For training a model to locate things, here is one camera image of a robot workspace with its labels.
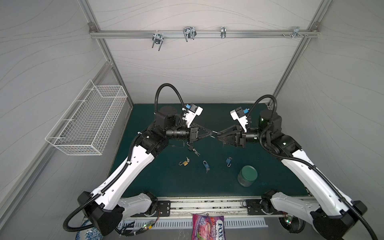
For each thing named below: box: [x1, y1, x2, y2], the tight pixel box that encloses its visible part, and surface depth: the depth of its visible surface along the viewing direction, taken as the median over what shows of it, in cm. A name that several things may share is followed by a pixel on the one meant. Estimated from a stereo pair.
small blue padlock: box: [225, 156, 233, 167], surface depth 92 cm
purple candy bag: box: [191, 213, 226, 240], surface depth 68 cm
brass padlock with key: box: [178, 157, 190, 166], surface depth 90 cm
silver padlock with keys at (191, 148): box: [186, 141, 201, 157], surface depth 97 cm
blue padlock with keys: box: [203, 160, 211, 174], surface depth 90 cm
